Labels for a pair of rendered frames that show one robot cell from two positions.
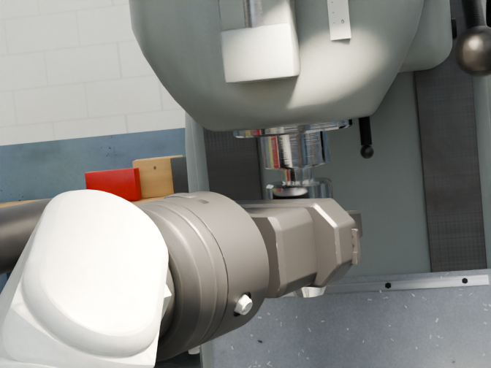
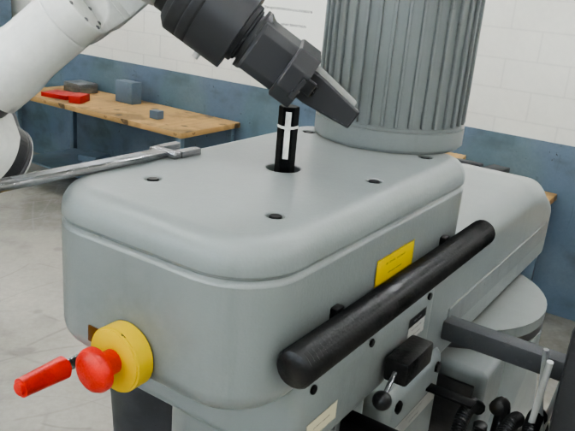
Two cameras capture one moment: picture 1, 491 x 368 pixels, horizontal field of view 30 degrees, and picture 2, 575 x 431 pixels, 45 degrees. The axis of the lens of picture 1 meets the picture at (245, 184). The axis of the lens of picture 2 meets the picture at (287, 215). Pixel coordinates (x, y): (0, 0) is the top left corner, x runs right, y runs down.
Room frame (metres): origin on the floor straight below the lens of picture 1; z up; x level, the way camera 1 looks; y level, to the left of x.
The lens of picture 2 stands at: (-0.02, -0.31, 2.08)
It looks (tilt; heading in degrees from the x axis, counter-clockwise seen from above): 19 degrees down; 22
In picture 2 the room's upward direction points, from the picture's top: 5 degrees clockwise
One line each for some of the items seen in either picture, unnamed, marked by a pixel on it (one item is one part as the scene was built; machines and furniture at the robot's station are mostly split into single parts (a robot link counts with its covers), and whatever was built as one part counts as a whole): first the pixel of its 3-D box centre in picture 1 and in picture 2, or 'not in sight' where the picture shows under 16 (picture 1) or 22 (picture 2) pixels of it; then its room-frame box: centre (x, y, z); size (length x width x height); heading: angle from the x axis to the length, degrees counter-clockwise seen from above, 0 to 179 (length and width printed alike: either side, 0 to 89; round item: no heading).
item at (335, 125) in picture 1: (293, 125); not in sight; (0.64, -0.04, 1.31); 0.09 x 0.09 x 0.01
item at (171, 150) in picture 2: not in sight; (102, 164); (0.51, 0.10, 1.89); 0.24 x 0.04 x 0.01; 168
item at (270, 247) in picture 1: (228, 259); not in sight; (0.56, 0.02, 1.23); 0.13 x 0.12 x 0.10; 54
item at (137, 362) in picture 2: not in sight; (121, 356); (0.41, 0.00, 1.76); 0.06 x 0.02 x 0.06; 79
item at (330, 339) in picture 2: not in sight; (408, 283); (0.65, -0.19, 1.79); 0.45 x 0.04 x 0.04; 169
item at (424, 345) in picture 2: not in sight; (395, 371); (0.68, -0.18, 1.66); 0.12 x 0.04 x 0.04; 169
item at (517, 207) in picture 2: not in sight; (433, 245); (1.13, -0.13, 1.66); 0.80 x 0.23 x 0.20; 169
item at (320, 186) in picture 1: (299, 188); not in sight; (0.64, -0.04, 1.26); 0.05 x 0.05 x 0.01
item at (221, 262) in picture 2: not in sight; (285, 233); (0.65, -0.04, 1.81); 0.47 x 0.26 x 0.16; 169
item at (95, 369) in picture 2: not in sight; (100, 367); (0.39, 0.01, 1.76); 0.04 x 0.03 x 0.04; 79
